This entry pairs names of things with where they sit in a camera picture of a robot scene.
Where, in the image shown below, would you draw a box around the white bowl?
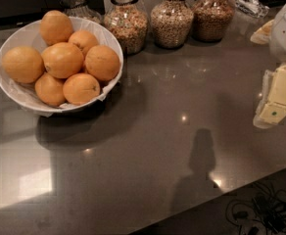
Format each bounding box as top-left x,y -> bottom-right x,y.
0,16 -> 124,117

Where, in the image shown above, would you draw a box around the front right orange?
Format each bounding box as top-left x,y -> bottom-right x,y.
63,73 -> 101,105

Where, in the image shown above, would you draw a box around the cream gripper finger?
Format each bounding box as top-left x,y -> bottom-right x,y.
250,20 -> 273,45
253,63 -> 286,129

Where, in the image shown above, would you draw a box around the top back orange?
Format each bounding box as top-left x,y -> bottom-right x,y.
39,10 -> 73,45

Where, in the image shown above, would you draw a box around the far left glass jar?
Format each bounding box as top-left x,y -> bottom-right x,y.
60,0 -> 102,24

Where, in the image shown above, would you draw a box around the clear plastic bag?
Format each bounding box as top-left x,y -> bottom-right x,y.
233,0 -> 269,18

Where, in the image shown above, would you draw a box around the glass grain jar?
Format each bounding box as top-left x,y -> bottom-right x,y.
191,0 -> 235,42
150,0 -> 194,49

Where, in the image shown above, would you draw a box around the front left orange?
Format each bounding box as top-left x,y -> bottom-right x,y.
34,72 -> 66,107

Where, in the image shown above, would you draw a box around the centre orange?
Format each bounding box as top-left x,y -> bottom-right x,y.
41,42 -> 84,79

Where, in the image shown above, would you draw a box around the tangled black cables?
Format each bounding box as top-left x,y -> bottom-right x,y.
225,181 -> 286,235

